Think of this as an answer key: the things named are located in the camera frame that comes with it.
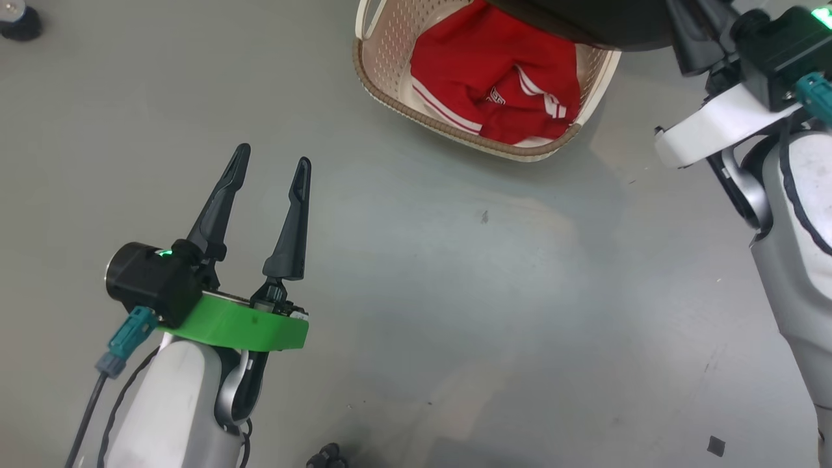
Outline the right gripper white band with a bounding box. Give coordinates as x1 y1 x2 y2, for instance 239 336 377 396
653 0 803 170

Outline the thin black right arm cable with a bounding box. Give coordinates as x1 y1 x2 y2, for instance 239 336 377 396
779 120 832 257

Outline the black round washer door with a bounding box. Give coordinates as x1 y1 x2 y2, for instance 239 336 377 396
484 0 677 51

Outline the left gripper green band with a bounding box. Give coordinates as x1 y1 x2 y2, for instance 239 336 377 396
159 144 312 352

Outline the left camera cable teal connector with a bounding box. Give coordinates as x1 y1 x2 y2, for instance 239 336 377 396
64 307 158 468

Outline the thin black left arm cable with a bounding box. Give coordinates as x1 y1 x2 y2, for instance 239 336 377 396
97 348 160 468

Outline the grey tube frame with caster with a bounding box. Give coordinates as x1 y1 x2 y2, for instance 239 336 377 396
0 0 43 42

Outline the red and white garment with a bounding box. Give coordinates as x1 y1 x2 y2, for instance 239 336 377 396
409 0 581 145

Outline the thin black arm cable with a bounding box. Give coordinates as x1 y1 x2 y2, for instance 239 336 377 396
97 348 160 468
779 120 832 257

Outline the cream perforated basket brown rim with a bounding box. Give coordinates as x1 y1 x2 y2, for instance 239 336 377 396
352 0 621 163

